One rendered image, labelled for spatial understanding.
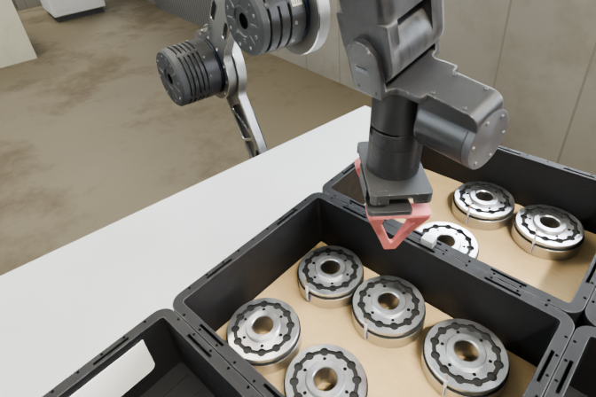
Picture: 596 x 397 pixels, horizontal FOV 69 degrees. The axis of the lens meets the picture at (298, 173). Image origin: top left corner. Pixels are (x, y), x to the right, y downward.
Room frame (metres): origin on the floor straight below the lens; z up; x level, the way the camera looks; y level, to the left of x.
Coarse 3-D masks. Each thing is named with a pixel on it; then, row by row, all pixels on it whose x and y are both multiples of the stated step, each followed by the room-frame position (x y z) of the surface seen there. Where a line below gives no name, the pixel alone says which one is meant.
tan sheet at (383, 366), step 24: (288, 288) 0.46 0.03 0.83; (312, 312) 0.41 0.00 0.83; (336, 312) 0.40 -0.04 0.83; (432, 312) 0.38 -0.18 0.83; (312, 336) 0.37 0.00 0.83; (336, 336) 0.36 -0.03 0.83; (360, 336) 0.36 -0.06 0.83; (360, 360) 0.32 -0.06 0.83; (384, 360) 0.32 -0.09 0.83; (408, 360) 0.32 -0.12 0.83; (384, 384) 0.29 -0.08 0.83; (408, 384) 0.28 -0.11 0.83; (528, 384) 0.27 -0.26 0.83
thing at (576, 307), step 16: (528, 160) 0.60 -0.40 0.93; (544, 160) 0.59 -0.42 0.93; (336, 176) 0.60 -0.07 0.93; (576, 176) 0.54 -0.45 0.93; (592, 176) 0.54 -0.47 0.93; (336, 192) 0.56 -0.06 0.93; (400, 224) 0.47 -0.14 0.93; (464, 256) 0.40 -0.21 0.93; (496, 272) 0.37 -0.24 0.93; (592, 272) 0.36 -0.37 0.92; (528, 288) 0.34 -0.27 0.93; (592, 288) 0.33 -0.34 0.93; (560, 304) 0.31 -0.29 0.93; (576, 304) 0.31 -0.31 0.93; (576, 320) 0.30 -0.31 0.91
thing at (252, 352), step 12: (252, 300) 0.41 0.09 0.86; (264, 300) 0.41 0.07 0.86; (276, 300) 0.41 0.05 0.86; (240, 312) 0.39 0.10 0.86; (252, 312) 0.39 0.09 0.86; (276, 312) 0.39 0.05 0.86; (288, 312) 0.39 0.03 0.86; (228, 324) 0.38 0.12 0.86; (240, 324) 0.37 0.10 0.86; (288, 324) 0.37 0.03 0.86; (228, 336) 0.36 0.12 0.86; (240, 336) 0.36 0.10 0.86; (276, 336) 0.35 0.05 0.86; (288, 336) 0.35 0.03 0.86; (240, 348) 0.34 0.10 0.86; (252, 348) 0.33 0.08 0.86; (264, 348) 0.33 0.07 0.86; (276, 348) 0.33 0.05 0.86; (288, 348) 0.33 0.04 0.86; (252, 360) 0.32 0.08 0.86; (264, 360) 0.32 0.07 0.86
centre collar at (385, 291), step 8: (384, 288) 0.41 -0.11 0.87; (392, 288) 0.41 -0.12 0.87; (376, 296) 0.39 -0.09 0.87; (400, 296) 0.39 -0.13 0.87; (376, 304) 0.38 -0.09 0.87; (400, 304) 0.38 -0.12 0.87; (376, 312) 0.37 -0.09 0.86; (384, 312) 0.37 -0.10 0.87; (392, 312) 0.37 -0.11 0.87; (400, 312) 0.36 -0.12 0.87
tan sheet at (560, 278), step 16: (432, 176) 0.71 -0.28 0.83; (448, 192) 0.65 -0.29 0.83; (432, 208) 0.61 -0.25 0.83; (448, 208) 0.60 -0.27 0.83; (464, 224) 0.56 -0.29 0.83; (512, 224) 0.55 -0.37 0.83; (480, 240) 0.52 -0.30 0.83; (496, 240) 0.51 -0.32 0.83; (512, 240) 0.51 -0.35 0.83; (592, 240) 0.49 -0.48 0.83; (480, 256) 0.48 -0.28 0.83; (496, 256) 0.48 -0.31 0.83; (512, 256) 0.47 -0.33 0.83; (528, 256) 0.47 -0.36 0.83; (576, 256) 0.46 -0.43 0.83; (592, 256) 0.46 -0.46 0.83; (512, 272) 0.44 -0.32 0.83; (528, 272) 0.44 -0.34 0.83; (544, 272) 0.44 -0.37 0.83; (560, 272) 0.43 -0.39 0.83; (576, 272) 0.43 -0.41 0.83; (544, 288) 0.41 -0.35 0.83; (560, 288) 0.40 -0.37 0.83; (576, 288) 0.40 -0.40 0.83
